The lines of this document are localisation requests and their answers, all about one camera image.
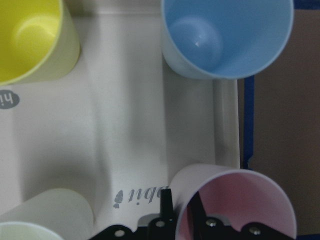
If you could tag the light blue cup far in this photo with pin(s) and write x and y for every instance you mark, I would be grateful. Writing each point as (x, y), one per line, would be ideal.
(224, 39)

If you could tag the white plastic tray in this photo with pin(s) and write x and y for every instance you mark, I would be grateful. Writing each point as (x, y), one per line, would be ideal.
(118, 127)

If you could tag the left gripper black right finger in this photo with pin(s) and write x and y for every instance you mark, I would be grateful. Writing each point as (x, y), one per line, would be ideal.
(198, 216)

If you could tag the pink plastic cup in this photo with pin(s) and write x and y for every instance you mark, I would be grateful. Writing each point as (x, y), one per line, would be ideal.
(239, 196)

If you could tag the cream white plastic cup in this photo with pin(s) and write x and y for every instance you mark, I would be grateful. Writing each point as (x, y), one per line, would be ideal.
(55, 214)

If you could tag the yellow plastic cup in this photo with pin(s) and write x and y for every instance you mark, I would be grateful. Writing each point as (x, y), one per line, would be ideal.
(38, 41)

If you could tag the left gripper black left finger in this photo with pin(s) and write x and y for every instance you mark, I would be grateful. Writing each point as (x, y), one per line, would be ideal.
(166, 204)

